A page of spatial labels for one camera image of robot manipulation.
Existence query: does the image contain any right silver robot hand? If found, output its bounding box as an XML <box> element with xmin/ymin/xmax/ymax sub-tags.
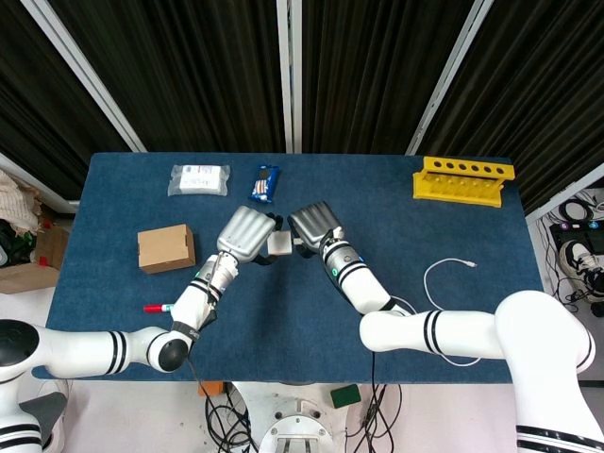
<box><xmin>287</xmin><ymin>200</ymin><xmax>346</xmax><ymax>259</ymax></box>

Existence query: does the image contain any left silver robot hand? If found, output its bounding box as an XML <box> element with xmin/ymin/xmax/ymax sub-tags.
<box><xmin>216</xmin><ymin>204</ymin><xmax>285</xmax><ymax>266</ymax></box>

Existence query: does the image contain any small white cube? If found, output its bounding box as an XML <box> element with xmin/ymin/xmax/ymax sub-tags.
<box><xmin>266</xmin><ymin>230</ymin><xmax>294</xmax><ymax>257</ymax></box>

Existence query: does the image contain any white usb cable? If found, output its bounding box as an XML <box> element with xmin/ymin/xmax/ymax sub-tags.
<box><xmin>292</xmin><ymin>237</ymin><xmax>483</xmax><ymax>369</ymax></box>

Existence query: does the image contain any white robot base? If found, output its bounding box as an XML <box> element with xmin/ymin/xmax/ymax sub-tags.
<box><xmin>229</xmin><ymin>380</ymin><xmax>351</xmax><ymax>453</ymax></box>

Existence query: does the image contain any green block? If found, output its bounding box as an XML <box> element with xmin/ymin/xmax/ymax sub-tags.
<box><xmin>329</xmin><ymin>383</ymin><xmax>362</xmax><ymax>409</ymax></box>

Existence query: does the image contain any blue cookie packet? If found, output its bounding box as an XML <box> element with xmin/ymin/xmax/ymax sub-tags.
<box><xmin>247</xmin><ymin>163</ymin><xmax>281</xmax><ymax>206</ymax></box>

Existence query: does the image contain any white packet in clear bag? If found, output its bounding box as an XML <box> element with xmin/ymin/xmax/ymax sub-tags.
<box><xmin>167</xmin><ymin>163</ymin><xmax>232</xmax><ymax>197</ymax></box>

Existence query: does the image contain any small brown cardboard box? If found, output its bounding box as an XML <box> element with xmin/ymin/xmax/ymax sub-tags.
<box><xmin>136</xmin><ymin>223</ymin><xmax>197</xmax><ymax>276</ymax></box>

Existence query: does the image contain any blue fabric table cover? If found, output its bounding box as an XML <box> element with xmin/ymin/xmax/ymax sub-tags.
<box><xmin>31</xmin><ymin>151</ymin><xmax>555</xmax><ymax>385</ymax></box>

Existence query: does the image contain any yellow test tube rack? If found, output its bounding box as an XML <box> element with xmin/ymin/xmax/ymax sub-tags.
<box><xmin>411</xmin><ymin>156</ymin><xmax>517</xmax><ymax>210</ymax></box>

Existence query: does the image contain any black pleated curtain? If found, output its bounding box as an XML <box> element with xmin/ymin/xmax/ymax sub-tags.
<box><xmin>300</xmin><ymin>0</ymin><xmax>474</xmax><ymax>155</ymax></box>
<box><xmin>418</xmin><ymin>0</ymin><xmax>604</xmax><ymax>216</ymax></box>
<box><xmin>0</xmin><ymin>0</ymin><xmax>134</xmax><ymax>200</ymax></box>
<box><xmin>46</xmin><ymin>0</ymin><xmax>286</xmax><ymax>154</ymax></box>

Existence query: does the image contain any brown cardboard floor box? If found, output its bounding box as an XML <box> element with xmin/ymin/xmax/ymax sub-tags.
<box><xmin>0</xmin><ymin>225</ymin><xmax>73</xmax><ymax>295</ymax></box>

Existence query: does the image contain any beige crumpled paper pile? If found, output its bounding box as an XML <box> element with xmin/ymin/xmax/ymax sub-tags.
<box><xmin>0</xmin><ymin>168</ymin><xmax>44</xmax><ymax>233</ymax></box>

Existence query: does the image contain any black and white sneaker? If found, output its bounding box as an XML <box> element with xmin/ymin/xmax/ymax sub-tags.
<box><xmin>558</xmin><ymin>239</ymin><xmax>604</xmax><ymax>304</ymax></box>

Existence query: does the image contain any white metal frame post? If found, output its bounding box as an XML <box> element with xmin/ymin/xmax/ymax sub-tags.
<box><xmin>525</xmin><ymin>161</ymin><xmax>604</xmax><ymax>224</ymax></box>
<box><xmin>20</xmin><ymin>0</ymin><xmax>148</xmax><ymax>154</ymax></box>
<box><xmin>405</xmin><ymin>0</ymin><xmax>495</xmax><ymax>157</ymax></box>
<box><xmin>275</xmin><ymin>0</ymin><xmax>304</xmax><ymax>154</ymax></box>
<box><xmin>0</xmin><ymin>151</ymin><xmax>80</xmax><ymax>214</ymax></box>

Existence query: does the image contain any black floor cable bundle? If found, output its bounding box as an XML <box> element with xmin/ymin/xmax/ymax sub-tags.
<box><xmin>188</xmin><ymin>358</ymin><xmax>259</xmax><ymax>453</ymax></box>
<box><xmin>541</xmin><ymin>196</ymin><xmax>604</xmax><ymax>318</ymax></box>
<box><xmin>346</xmin><ymin>351</ymin><xmax>403</xmax><ymax>453</ymax></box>

